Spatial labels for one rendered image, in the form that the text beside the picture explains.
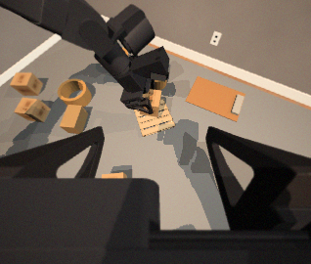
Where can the brown cylinder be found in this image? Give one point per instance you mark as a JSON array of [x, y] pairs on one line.
[[159, 85]]

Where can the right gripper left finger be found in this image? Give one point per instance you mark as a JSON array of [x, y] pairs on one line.
[[44, 161]]

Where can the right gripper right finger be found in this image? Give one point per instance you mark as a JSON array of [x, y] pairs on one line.
[[280, 178]]

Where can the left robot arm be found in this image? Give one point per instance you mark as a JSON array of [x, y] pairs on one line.
[[81, 25]]

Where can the small wooden pallet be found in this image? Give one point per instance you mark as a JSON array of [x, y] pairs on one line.
[[148, 121]]

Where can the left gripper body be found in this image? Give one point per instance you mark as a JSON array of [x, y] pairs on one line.
[[132, 99]]

